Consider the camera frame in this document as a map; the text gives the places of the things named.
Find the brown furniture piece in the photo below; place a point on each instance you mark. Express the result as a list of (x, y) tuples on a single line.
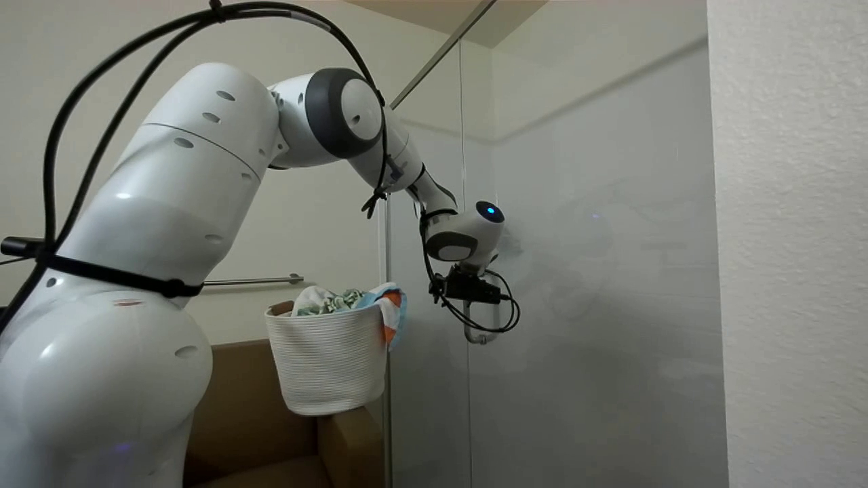
[(261, 423)]

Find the glass shower door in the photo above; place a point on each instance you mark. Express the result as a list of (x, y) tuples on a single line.
[(599, 299)]

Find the metal towel bar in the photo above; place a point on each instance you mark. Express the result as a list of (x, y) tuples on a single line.
[(260, 282)]

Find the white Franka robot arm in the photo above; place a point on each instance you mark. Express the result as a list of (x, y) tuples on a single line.
[(136, 315)]

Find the blue and orange towel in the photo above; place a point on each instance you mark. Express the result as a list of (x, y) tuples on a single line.
[(393, 312)]

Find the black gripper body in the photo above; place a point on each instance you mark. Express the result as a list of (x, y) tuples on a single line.
[(471, 285)]

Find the pale green cloth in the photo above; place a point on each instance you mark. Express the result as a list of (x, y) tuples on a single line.
[(330, 301)]

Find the fixed glass shower panel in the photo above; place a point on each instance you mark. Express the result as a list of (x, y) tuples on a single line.
[(429, 388)]

